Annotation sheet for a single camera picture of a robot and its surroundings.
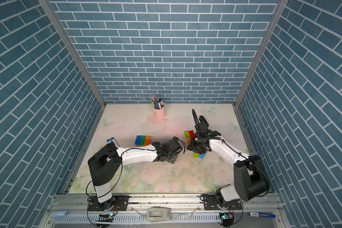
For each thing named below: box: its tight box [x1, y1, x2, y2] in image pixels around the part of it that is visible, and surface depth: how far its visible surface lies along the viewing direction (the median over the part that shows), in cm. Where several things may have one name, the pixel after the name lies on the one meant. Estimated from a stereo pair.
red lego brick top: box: [189, 130, 195, 139], surface depth 103 cm
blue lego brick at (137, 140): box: [134, 135, 142, 146], surface depth 96 cm
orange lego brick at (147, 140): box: [144, 135, 152, 147], surface depth 97 cm
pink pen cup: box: [152, 101, 167, 120], surface depth 109 cm
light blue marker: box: [51, 210, 68, 219], surface depth 71 cm
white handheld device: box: [146, 206, 172, 221], surface depth 70 cm
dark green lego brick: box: [139, 135, 146, 146], surface depth 96 cm
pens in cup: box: [149, 95, 164, 110], surface depth 106 cm
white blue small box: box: [106, 136, 119, 147], surface depth 100 cm
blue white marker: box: [248, 211, 276, 219], surface depth 71 cm
